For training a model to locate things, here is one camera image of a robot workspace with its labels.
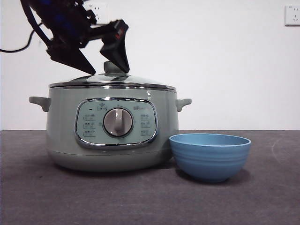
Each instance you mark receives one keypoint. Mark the pale green electric steamer pot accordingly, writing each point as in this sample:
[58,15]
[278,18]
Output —
[63,131]

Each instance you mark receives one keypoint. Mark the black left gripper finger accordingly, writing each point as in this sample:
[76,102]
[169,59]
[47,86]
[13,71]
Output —
[118,51]
[75,58]

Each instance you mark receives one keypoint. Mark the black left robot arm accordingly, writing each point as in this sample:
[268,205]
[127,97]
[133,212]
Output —
[63,21]

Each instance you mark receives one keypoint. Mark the glass lid with green knob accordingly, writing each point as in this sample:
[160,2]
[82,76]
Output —
[110,78]

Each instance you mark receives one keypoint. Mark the blue ribbed bowl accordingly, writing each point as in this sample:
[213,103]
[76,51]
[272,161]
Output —
[209,159]

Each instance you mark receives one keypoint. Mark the white wall socket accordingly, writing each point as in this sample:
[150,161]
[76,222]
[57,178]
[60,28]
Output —
[293,16]
[103,11]

